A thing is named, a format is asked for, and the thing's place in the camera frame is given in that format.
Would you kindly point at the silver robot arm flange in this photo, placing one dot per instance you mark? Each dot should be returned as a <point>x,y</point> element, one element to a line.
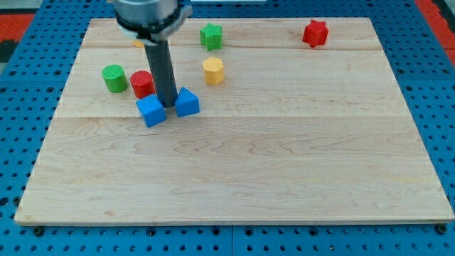
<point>150,21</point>

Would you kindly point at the red star block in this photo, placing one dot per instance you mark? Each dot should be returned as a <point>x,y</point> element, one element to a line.
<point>315,33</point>

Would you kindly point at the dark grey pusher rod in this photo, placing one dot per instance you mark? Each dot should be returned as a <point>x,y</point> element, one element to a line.
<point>161,68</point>

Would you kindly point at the yellow block behind arm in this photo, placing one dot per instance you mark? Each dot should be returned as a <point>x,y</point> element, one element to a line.
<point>137,44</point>

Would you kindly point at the blue cube block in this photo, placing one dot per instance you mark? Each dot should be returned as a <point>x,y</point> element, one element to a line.
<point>151,110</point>

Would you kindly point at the green star block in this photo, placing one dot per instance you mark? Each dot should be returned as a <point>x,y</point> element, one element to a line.
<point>211,37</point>

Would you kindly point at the blue triangular prism block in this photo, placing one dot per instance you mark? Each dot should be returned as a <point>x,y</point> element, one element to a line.
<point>186,103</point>

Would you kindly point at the green cylinder block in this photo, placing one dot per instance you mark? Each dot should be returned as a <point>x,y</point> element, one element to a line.
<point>114,78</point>

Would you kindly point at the red cylinder block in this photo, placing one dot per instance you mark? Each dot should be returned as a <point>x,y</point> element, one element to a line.
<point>142,84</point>

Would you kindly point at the yellow hexagon block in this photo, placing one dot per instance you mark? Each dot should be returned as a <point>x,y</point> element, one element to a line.
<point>213,71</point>

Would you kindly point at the light wooden board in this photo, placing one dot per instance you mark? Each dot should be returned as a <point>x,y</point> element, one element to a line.
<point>293,135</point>

